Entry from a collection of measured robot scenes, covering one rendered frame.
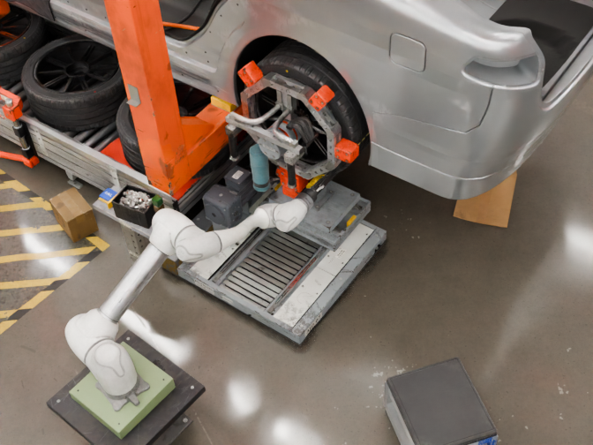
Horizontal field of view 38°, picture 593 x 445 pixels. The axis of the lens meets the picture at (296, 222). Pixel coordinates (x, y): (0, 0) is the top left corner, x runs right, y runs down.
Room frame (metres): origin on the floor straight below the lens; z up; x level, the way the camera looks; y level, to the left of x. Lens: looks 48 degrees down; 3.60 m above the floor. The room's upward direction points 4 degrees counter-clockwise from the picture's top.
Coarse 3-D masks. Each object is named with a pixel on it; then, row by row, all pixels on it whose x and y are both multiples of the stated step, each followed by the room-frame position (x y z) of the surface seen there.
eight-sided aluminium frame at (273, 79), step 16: (272, 80) 3.12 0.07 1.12; (288, 80) 3.11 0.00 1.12; (304, 96) 3.00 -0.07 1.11; (256, 112) 3.26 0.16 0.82; (320, 112) 2.96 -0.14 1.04; (336, 128) 2.93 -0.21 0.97; (336, 144) 2.95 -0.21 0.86; (272, 160) 3.13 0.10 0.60; (336, 160) 2.93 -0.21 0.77; (304, 176) 3.01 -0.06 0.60
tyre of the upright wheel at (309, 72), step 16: (288, 48) 3.30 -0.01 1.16; (304, 48) 3.27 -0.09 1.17; (272, 64) 3.21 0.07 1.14; (288, 64) 3.16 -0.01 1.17; (304, 64) 3.14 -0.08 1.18; (320, 64) 3.15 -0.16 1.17; (304, 80) 3.10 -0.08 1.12; (320, 80) 3.06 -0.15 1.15; (336, 80) 3.08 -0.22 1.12; (336, 96) 3.01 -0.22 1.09; (352, 96) 3.05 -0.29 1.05; (336, 112) 2.99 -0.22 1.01; (352, 112) 2.99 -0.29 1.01; (352, 128) 2.95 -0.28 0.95; (368, 144) 3.09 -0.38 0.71
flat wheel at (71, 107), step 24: (48, 48) 4.34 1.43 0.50; (72, 48) 4.37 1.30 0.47; (96, 48) 4.37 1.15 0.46; (24, 72) 4.11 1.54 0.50; (48, 72) 4.13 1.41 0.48; (72, 72) 4.16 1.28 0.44; (120, 72) 4.05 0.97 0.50; (48, 96) 3.88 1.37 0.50; (72, 96) 3.86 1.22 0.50; (96, 96) 3.86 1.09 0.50; (120, 96) 3.94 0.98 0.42; (48, 120) 3.87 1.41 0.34; (72, 120) 3.82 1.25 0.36; (96, 120) 3.84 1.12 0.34
